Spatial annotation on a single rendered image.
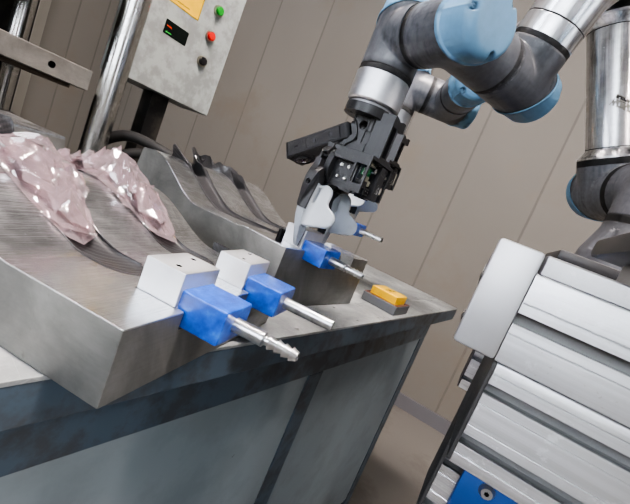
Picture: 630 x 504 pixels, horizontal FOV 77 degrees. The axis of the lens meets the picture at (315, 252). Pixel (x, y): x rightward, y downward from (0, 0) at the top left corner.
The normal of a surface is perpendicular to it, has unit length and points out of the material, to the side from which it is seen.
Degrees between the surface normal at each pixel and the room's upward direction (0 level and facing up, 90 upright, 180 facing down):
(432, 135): 90
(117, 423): 90
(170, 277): 90
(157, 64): 90
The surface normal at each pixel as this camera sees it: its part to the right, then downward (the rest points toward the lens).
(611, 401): -0.42, -0.03
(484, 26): 0.46, 0.31
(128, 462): 0.76, 0.39
